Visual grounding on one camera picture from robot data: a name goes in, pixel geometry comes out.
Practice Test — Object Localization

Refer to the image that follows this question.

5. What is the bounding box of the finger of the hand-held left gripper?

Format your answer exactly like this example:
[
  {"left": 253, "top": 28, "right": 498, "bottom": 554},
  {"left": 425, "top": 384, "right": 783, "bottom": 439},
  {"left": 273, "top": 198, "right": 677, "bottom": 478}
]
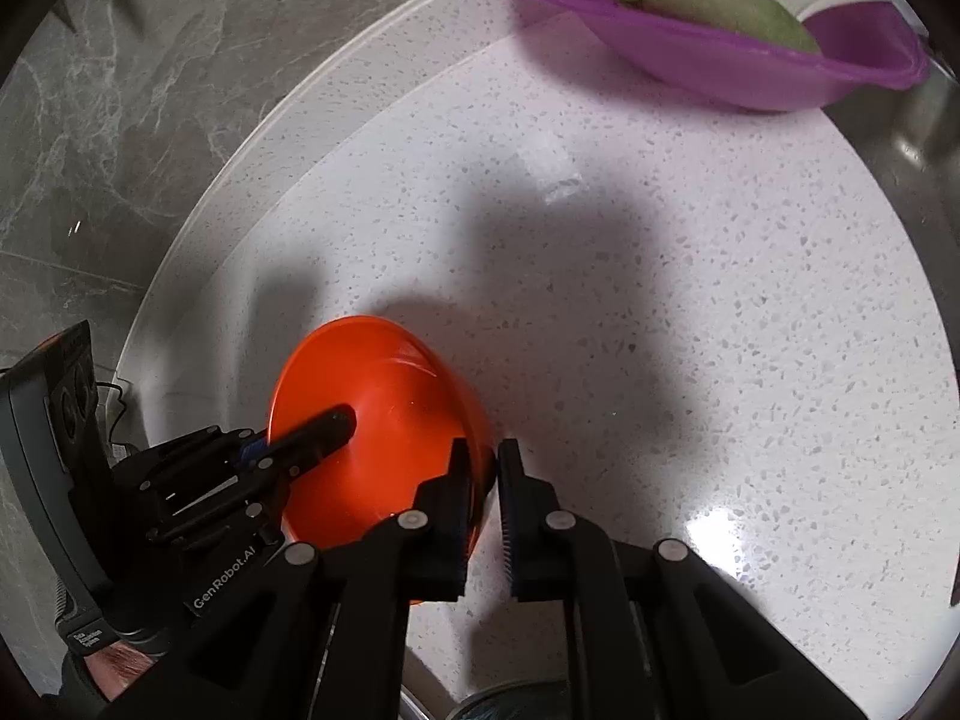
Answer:
[
  {"left": 259, "top": 403, "right": 358, "bottom": 477},
  {"left": 225, "top": 427, "right": 271, "bottom": 470}
]

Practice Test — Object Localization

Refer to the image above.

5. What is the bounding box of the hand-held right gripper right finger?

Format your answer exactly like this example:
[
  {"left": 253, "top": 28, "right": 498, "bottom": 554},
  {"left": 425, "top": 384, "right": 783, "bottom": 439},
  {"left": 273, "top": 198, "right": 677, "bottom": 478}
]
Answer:
[{"left": 500, "top": 439, "right": 863, "bottom": 720}]

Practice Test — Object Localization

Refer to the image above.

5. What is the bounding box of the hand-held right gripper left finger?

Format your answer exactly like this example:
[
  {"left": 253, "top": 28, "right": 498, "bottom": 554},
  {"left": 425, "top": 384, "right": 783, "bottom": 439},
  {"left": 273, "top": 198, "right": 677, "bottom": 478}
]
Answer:
[{"left": 97, "top": 439, "right": 472, "bottom": 720}]

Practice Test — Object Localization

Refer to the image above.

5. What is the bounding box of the orange plastic bowl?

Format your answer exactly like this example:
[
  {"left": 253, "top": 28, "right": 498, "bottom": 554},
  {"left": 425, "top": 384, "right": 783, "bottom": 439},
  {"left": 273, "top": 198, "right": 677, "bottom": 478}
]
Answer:
[{"left": 266, "top": 315, "right": 497, "bottom": 607}]

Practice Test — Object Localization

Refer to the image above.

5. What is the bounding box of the person's left hand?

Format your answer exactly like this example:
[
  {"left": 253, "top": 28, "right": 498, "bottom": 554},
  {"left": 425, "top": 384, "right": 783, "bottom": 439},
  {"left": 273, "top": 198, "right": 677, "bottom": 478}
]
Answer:
[{"left": 79, "top": 641, "right": 162, "bottom": 702}]

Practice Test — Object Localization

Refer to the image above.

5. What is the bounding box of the purple plastic basin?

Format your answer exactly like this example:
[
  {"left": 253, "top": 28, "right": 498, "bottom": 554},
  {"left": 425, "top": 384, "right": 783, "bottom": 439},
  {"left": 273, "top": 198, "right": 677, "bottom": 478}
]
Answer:
[{"left": 495, "top": 0, "right": 932, "bottom": 113}]

